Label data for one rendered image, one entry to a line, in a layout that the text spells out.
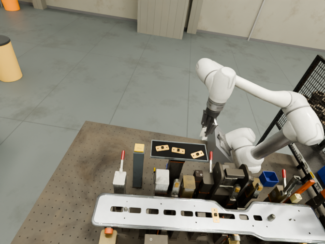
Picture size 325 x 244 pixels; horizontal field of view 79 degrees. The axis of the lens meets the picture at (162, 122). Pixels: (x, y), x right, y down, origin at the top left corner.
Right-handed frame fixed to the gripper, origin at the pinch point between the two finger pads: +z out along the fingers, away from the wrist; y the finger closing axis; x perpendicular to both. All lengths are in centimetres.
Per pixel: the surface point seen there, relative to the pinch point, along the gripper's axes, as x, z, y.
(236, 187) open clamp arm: 17.1, 25.5, 25.4
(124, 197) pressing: -49, 35, 9
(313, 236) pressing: 51, 35, 61
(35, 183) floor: -135, 135, -80
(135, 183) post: -38, 59, -11
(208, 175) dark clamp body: 4.2, 27.0, 12.6
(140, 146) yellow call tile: -34.1, 18.9, -14.0
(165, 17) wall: 155, 81, -502
